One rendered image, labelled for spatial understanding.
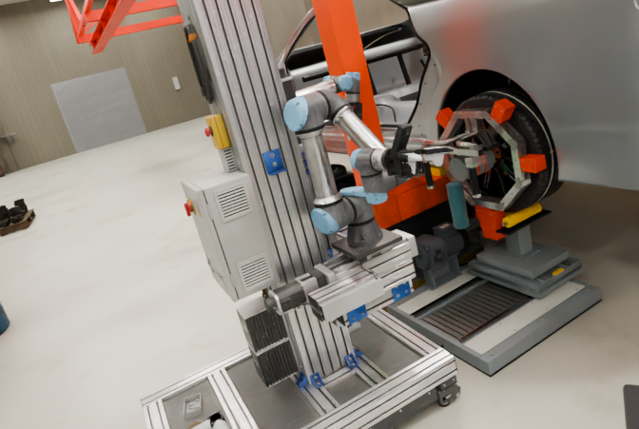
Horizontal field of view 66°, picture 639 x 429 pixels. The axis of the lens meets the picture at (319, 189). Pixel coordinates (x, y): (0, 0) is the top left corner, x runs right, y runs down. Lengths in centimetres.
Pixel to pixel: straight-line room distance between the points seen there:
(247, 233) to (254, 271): 16
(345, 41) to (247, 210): 122
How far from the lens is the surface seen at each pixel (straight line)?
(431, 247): 293
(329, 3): 276
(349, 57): 277
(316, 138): 183
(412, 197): 305
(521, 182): 260
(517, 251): 305
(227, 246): 194
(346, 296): 189
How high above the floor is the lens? 160
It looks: 15 degrees down
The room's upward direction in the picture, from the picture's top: 15 degrees counter-clockwise
